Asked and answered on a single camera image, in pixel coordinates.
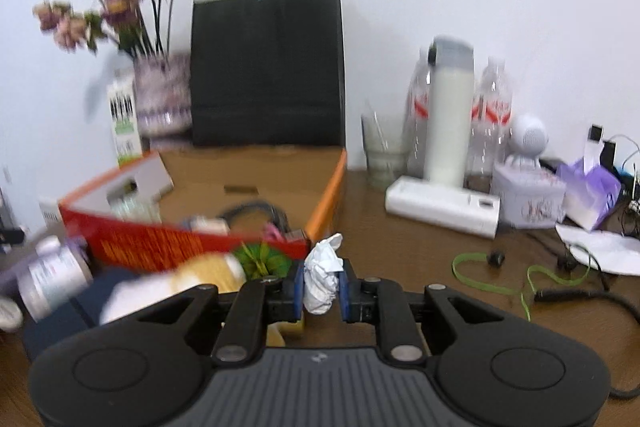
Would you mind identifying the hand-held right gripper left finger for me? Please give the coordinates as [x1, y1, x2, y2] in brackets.
[137, 264, 307, 367]

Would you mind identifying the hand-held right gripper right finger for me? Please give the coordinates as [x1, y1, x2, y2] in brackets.
[336, 259, 506, 365]

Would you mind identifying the white tissue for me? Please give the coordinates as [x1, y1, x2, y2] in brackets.
[303, 233, 346, 314]

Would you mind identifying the orange cardboard box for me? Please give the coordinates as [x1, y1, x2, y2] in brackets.
[57, 147, 348, 277]

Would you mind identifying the wooden desktop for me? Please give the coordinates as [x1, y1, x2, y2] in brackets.
[0, 147, 640, 427]

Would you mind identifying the white yellow plush toy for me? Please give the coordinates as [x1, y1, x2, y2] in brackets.
[100, 253, 247, 325]

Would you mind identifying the white oblong device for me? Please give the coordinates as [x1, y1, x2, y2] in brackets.
[385, 176, 502, 239]

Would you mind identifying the clear glass cup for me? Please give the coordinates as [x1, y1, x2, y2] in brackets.
[361, 111, 412, 190]

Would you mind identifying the clear plastic water bottle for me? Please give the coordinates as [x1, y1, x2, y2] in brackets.
[465, 57, 513, 192]
[407, 52, 433, 178]

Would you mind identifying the white thermos bottle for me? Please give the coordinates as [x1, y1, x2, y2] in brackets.
[424, 36, 475, 188]

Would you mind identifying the white floral round tin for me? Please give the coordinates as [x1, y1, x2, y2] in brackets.
[492, 162, 567, 229]

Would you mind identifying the black paper bag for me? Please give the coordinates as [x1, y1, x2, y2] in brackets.
[191, 0, 347, 148]

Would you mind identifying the dark blue notebook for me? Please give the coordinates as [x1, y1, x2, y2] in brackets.
[22, 269, 151, 363]

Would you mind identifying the purple marbled vase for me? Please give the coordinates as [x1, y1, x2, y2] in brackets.
[132, 52, 193, 138]

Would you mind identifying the white green milk carton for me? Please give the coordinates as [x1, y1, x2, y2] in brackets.
[106, 74, 143, 168]

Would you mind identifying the white bottle purple label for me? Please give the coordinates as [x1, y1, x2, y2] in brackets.
[17, 234, 96, 320]

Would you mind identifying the purple tissue pack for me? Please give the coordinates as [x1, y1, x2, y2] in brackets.
[557, 157, 622, 232]

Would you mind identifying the white paper sheet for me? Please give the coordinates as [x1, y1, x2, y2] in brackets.
[555, 224, 640, 277]

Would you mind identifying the black power adapter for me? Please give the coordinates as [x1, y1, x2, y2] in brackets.
[585, 124, 621, 172]

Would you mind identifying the black coiled cable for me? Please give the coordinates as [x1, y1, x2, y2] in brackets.
[220, 203, 291, 233]

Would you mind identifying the green cable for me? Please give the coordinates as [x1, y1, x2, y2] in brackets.
[452, 244, 593, 320]

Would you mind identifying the white round camera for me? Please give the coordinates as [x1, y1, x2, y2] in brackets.
[505, 114, 548, 170]

